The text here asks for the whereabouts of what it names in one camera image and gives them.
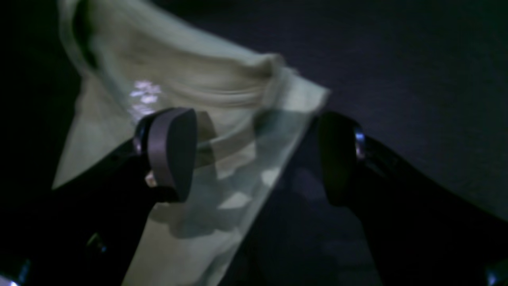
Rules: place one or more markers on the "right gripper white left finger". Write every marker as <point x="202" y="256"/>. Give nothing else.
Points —
<point x="85" y="233"/>

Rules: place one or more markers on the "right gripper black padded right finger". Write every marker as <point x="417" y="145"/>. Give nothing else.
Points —
<point x="418" y="232"/>

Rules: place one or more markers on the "light green T-shirt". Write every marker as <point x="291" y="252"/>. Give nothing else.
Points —
<point x="214" y="123"/>

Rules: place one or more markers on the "black table cloth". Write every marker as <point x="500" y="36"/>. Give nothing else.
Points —
<point x="426" y="78"/>

